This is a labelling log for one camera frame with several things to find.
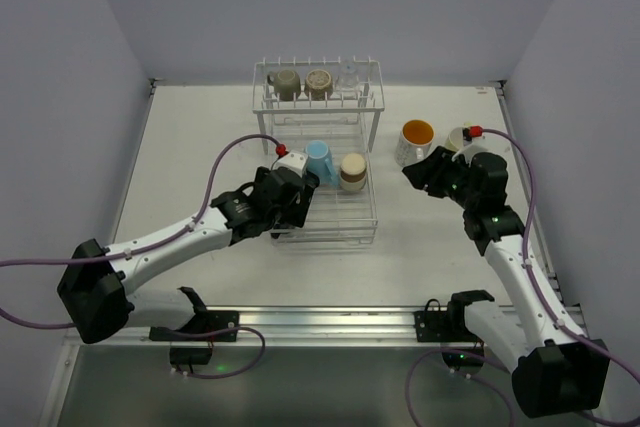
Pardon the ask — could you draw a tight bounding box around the floral white mug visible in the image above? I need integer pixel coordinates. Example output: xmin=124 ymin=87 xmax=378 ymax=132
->
xmin=394 ymin=119 xmax=435 ymax=168

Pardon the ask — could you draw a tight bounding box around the light green mug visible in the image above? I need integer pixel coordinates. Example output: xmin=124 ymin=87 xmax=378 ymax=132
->
xmin=444 ymin=122 xmax=472 ymax=152

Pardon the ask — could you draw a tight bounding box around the light blue mug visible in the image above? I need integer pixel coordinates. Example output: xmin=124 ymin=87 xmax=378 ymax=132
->
xmin=305 ymin=140 xmax=339 ymax=187

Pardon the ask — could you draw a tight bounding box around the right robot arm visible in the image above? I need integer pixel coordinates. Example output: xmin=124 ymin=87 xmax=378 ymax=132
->
xmin=402 ymin=147 xmax=609 ymax=418

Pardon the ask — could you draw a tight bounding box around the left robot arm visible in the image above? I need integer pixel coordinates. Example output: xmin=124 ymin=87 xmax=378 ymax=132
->
xmin=57 ymin=167 xmax=319 ymax=344

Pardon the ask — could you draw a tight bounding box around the brown and cream cup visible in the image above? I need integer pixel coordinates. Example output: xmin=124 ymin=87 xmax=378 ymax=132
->
xmin=339 ymin=153 xmax=367 ymax=192

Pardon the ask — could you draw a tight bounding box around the olive green cup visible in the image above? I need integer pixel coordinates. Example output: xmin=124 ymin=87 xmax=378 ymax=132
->
xmin=267 ymin=69 xmax=302 ymax=102

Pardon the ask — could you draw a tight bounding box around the clear glass cup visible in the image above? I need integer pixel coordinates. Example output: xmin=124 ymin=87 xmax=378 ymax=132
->
xmin=336 ymin=60 xmax=360 ymax=100

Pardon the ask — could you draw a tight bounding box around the brown speckled cup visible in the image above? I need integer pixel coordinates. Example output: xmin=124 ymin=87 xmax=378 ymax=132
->
xmin=304 ymin=69 xmax=334 ymax=101

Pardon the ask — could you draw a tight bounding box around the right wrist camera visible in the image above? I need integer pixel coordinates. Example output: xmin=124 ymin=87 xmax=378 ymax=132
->
xmin=452 ymin=125 xmax=487 ymax=164

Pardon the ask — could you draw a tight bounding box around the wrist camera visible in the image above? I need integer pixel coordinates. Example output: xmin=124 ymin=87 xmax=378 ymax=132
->
xmin=271 ymin=151 xmax=309 ymax=177
xmin=452 ymin=125 xmax=487 ymax=164

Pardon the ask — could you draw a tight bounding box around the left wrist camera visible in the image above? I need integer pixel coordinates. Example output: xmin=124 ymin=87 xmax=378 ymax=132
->
xmin=271 ymin=151 xmax=309 ymax=177

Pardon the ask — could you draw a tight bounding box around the white wire dish rack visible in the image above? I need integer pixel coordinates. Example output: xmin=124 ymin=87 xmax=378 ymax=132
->
xmin=252 ymin=57 xmax=385 ymax=244

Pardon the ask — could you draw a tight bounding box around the aluminium mounting rail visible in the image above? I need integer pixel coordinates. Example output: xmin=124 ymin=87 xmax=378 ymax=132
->
xmin=64 ymin=304 xmax=591 ymax=348

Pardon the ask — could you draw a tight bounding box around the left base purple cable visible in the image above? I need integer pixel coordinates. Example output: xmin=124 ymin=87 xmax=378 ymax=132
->
xmin=149 ymin=324 xmax=266 ymax=380

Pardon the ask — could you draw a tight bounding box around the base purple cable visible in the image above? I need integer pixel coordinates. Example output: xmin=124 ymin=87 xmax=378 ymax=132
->
xmin=403 ymin=346 xmax=519 ymax=427
xmin=149 ymin=324 xmax=266 ymax=380

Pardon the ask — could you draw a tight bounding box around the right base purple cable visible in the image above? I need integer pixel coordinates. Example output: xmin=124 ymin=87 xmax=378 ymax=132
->
xmin=403 ymin=346 xmax=519 ymax=427

